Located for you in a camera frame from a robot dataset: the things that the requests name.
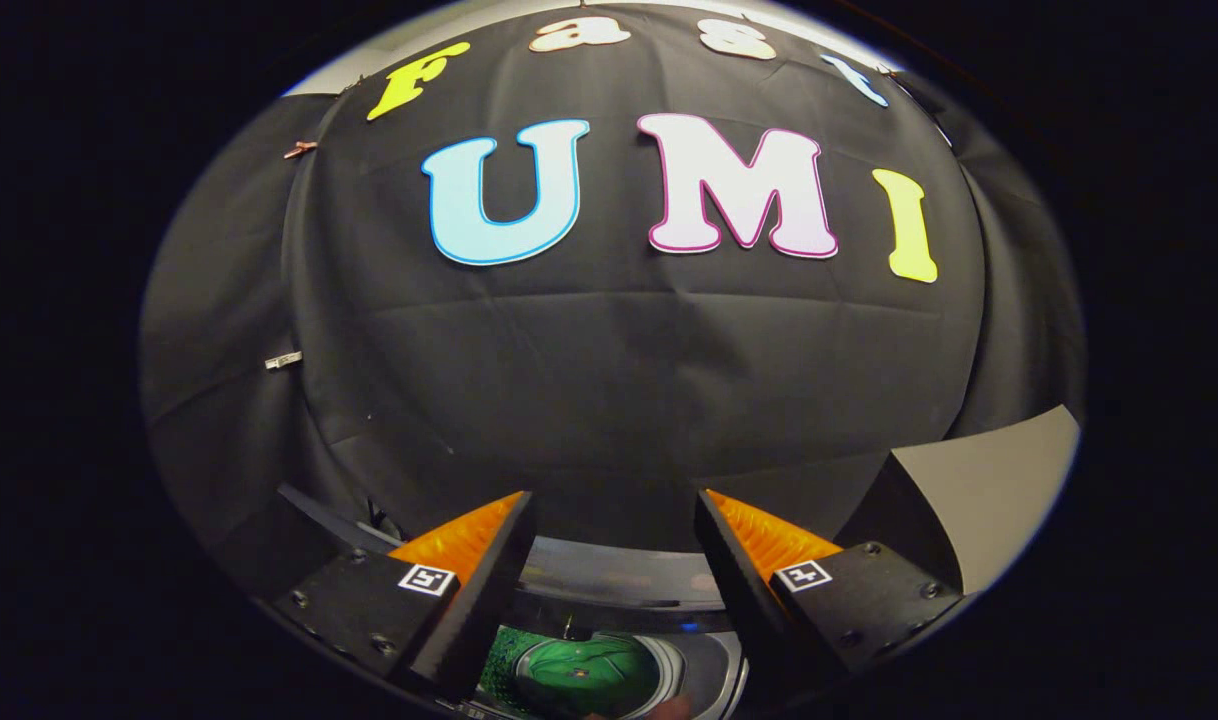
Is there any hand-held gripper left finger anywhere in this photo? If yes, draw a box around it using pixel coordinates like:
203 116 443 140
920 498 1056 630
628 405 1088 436
269 490 538 703

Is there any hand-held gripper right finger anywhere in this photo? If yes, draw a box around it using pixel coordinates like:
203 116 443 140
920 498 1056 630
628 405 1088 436
694 488 965 701

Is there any green polo shirt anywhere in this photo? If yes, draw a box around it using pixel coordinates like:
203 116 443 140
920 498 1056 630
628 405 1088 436
514 635 662 717

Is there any black backdrop cloth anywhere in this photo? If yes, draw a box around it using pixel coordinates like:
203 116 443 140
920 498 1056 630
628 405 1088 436
139 5 1085 601

